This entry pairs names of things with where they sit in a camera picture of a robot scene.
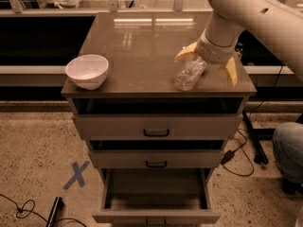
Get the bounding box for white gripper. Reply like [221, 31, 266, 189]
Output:
[174, 30, 238, 88]

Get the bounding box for clear plastic water bottle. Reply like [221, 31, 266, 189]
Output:
[174, 59, 207, 91]

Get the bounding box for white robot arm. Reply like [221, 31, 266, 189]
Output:
[175, 0, 303, 79]

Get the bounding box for grey top drawer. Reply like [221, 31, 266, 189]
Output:
[73, 113, 242, 140]

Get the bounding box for grey drawer cabinet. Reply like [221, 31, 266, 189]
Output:
[61, 11, 258, 182]

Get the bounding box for grey middle drawer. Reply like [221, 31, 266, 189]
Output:
[89, 149, 223, 168]

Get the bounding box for grey open bottom drawer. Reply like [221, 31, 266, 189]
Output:
[93, 168, 220, 226]

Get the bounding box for person leg in jeans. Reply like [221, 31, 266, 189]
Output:
[272, 122, 303, 184]

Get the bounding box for black stand leg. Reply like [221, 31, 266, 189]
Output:
[242, 111, 269, 165]

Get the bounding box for white ceramic bowl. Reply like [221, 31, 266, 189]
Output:
[65, 54, 109, 90]

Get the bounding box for black chair caster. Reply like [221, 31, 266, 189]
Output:
[282, 180, 297, 195]

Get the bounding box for blue tape cross mark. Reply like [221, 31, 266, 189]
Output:
[63, 161, 90, 190]

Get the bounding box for black power strip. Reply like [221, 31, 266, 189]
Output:
[45, 197, 64, 227]

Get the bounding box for metal railing frame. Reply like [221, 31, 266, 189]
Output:
[0, 0, 303, 17]

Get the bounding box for black floor cable left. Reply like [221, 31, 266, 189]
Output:
[0, 193, 88, 227]

